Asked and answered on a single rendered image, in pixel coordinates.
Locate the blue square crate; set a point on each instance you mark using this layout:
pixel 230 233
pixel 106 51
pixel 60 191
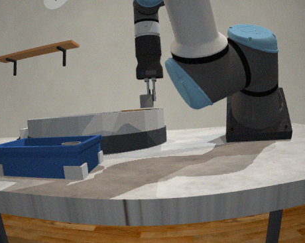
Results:
pixel 33 158

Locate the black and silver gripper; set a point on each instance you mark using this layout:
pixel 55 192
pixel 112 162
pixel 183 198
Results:
pixel 148 53

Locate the grey round turntable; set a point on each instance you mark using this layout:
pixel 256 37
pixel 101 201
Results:
pixel 121 132

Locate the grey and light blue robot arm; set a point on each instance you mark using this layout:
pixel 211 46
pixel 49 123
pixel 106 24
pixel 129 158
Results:
pixel 207 67

